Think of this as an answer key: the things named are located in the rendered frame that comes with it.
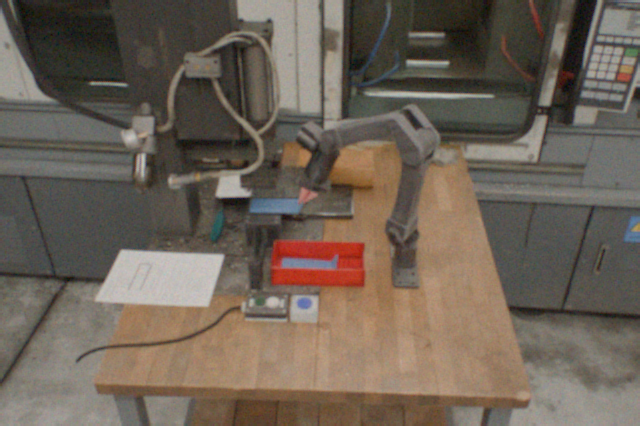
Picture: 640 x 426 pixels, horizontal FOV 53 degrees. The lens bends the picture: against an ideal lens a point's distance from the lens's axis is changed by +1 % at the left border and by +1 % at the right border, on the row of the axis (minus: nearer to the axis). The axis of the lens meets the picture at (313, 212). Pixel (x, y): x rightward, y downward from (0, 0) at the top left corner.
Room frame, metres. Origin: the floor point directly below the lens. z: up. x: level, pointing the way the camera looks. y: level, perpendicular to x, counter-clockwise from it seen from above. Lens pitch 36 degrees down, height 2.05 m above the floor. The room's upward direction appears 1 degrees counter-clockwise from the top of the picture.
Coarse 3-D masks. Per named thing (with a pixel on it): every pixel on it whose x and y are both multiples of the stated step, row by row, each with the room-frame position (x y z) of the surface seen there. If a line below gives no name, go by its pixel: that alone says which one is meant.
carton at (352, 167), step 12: (300, 156) 1.86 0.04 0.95; (348, 156) 1.86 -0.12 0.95; (360, 156) 1.86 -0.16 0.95; (372, 156) 1.85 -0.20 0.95; (336, 168) 1.75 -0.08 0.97; (348, 168) 1.75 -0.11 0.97; (360, 168) 1.74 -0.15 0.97; (372, 168) 1.81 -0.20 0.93; (336, 180) 1.75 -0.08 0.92; (348, 180) 1.74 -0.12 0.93; (360, 180) 1.74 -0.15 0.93; (372, 180) 1.74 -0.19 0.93
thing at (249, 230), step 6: (246, 228) 1.43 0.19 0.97; (252, 228) 1.43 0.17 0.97; (270, 228) 1.43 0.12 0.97; (276, 228) 1.43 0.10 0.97; (246, 234) 1.43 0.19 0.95; (252, 234) 1.43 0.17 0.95; (270, 234) 1.43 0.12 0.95; (276, 234) 1.43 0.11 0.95; (246, 240) 1.43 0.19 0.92; (252, 240) 1.43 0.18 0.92; (270, 240) 1.43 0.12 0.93; (258, 246) 1.43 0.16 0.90; (270, 246) 1.43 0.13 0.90
